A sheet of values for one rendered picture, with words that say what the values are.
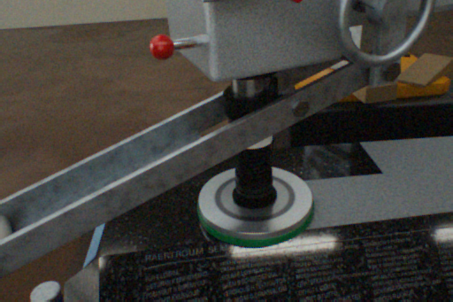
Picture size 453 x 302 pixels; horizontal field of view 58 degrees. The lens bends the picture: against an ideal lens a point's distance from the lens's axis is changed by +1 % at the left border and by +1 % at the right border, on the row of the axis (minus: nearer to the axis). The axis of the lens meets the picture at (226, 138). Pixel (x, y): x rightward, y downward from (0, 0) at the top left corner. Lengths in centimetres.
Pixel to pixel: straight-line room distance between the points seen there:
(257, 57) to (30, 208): 44
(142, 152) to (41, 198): 18
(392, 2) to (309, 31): 10
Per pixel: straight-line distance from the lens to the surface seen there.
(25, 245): 65
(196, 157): 62
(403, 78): 149
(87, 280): 78
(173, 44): 53
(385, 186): 88
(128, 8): 694
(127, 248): 75
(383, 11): 55
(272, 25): 54
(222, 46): 51
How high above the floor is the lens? 129
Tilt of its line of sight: 28 degrees down
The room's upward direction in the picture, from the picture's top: 4 degrees counter-clockwise
